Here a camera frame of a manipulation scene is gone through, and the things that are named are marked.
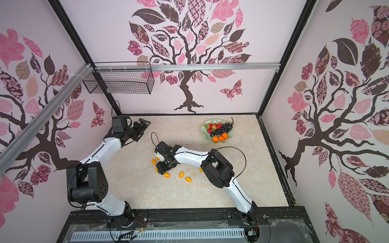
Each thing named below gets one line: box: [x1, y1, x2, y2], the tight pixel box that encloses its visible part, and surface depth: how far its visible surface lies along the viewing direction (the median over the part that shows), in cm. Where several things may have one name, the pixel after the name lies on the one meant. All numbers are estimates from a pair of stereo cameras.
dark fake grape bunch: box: [209, 116, 235, 138], surface depth 105 cm
